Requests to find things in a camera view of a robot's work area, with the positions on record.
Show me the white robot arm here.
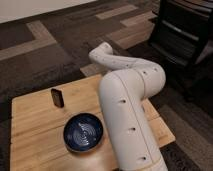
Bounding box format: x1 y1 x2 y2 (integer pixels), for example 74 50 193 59
89 42 168 171

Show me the dark blue bowl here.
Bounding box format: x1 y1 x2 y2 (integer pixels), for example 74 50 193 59
63 113 104 153

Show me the black shelf cabinet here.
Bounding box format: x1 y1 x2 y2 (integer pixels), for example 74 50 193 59
149 0 213 67

